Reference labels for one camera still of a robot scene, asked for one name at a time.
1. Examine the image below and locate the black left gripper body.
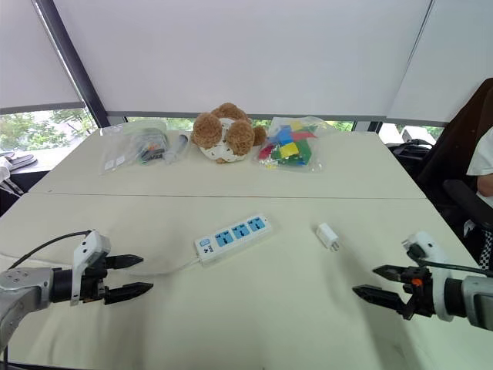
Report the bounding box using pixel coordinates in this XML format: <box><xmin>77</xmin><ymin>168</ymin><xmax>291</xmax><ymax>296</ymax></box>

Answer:
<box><xmin>79</xmin><ymin>252</ymin><xmax>109</xmax><ymax>304</ymax></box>

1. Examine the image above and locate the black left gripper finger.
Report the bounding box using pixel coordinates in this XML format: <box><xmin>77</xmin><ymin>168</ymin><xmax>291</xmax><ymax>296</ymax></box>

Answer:
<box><xmin>103</xmin><ymin>281</ymin><xmax>154</xmax><ymax>306</ymax></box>
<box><xmin>105</xmin><ymin>254</ymin><xmax>145</xmax><ymax>271</ymax></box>

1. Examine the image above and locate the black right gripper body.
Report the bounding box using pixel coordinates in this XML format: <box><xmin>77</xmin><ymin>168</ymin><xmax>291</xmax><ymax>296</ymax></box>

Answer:
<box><xmin>400</xmin><ymin>265</ymin><xmax>434</xmax><ymax>321</ymax></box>

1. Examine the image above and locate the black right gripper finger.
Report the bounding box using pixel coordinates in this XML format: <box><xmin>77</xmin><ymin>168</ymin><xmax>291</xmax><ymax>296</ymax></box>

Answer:
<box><xmin>351</xmin><ymin>284</ymin><xmax>412</xmax><ymax>317</ymax></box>
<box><xmin>372</xmin><ymin>264</ymin><xmax>406</xmax><ymax>285</ymax></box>

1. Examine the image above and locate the white plug adapter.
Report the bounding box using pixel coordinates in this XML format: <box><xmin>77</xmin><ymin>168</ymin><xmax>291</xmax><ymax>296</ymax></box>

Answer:
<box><xmin>316</xmin><ymin>222</ymin><xmax>341</xmax><ymax>254</ymax></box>

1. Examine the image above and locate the white blue power strip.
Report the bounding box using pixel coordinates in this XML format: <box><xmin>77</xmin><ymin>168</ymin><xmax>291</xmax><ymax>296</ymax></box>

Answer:
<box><xmin>193</xmin><ymin>213</ymin><xmax>273</xmax><ymax>267</ymax></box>

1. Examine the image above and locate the clear bag of small parts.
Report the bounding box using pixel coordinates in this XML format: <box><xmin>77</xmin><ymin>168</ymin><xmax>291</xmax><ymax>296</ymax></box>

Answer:
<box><xmin>100</xmin><ymin>122</ymin><xmax>170</xmax><ymax>175</ymax></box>

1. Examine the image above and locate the grey white tube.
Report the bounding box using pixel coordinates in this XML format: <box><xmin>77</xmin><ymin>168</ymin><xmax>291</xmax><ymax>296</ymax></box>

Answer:
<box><xmin>165</xmin><ymin>133</ymin><xmax>190</xmax><ymax>166</ymax></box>

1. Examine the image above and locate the black office chair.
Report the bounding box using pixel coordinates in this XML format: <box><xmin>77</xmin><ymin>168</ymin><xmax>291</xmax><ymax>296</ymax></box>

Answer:
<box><xmin>387</xmin><ymin>76</ymin><xmax>493</xmax><ymax>271</ymax></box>

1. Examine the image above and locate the person in white shirt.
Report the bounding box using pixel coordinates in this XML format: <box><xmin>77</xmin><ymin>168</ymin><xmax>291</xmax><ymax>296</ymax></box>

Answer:
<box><xmin>464</xmin><ymin>126</ymin><xmax>493</xmax><ymax>209</ymax></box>

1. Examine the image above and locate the black sandal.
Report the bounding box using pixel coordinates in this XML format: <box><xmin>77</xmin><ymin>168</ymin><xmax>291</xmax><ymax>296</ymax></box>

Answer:
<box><xmin>0</xmin><ymin>152</ymin><xmax>39</xmax><ymax>170</ymax></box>

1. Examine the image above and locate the bag of colourful blocks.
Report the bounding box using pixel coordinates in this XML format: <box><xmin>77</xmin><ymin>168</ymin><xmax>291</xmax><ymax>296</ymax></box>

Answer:
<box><xmin>257</xmin><ymin>115</ymin><xmax>333</xmax><ymax>173</ymax></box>

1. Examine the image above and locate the brown teddy bear plush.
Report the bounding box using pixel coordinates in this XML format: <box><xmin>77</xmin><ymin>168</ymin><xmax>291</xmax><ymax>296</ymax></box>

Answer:
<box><xmin>190</xmin><ymin>102</ymin><xmax>267</xmax><ymax>165</ymax></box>

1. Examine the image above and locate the white roller blind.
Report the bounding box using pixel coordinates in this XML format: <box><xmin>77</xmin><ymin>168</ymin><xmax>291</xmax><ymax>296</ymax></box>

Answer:
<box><xmin>0</xmin><ymin>0</ymin><xmax>86</xmax><ymax>116</ymax></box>
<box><xmin>386</xmin><ymin>0</ymin><xmax>493</xmax><ymax>125</ymax></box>
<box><xmin>52</xmin><ymin>0</ymin><xmax>436</xmax><ymax>119</ymax></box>

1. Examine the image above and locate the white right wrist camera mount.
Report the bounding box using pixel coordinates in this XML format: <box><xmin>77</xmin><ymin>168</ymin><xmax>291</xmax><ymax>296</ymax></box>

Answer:
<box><xmin>401</xmin><ymin>230</ymin><xmax>455</xmax><ymax>323</ymax></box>

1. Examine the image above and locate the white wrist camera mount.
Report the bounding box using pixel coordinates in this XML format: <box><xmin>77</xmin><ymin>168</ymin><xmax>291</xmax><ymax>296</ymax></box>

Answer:
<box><xmin>401</xmin><ymin>230</ymin><xmax>455</xmax><ymax>323</ymax></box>
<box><xmin>69</xmin><ymin>230</ymin><xmax>112</xmax><ymax>308</ymax></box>

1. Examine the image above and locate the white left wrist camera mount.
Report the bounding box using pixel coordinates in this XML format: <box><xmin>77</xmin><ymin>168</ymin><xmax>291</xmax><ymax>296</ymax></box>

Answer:
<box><xmin>69</xmin><ymin>230</ymin><xmax>112</xmax><ymax>308</ymax></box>

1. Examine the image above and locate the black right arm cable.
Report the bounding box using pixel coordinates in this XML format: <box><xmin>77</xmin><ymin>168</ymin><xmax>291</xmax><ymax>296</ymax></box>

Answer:
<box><xmin>407</xmin><ymin>244</ymin><xmax>493</xmax><ymax>278</ymax></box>

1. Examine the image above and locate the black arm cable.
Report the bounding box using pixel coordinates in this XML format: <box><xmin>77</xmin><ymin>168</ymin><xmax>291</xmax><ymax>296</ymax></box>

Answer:
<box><xmin>407</xmin><ymin>244</ymin><xmax>493</xmax><ymax>278</ymax></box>
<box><xmin>7</xmin><ymin>230</ymin><xmax>93</xmax><ymax>271</ymax></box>

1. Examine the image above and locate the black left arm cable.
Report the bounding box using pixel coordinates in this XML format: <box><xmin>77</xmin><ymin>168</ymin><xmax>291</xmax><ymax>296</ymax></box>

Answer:
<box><xmin>7</xmin><ymin>230</ymin><xmax>93</xmax><ymax>271</ymax></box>

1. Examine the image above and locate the dark window frame post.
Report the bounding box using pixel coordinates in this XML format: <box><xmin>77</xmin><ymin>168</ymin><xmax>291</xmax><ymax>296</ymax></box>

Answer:
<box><xmin>31</xmin><ymin>0</ymin><xmax>112</xmax><ymax>130</ymax></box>

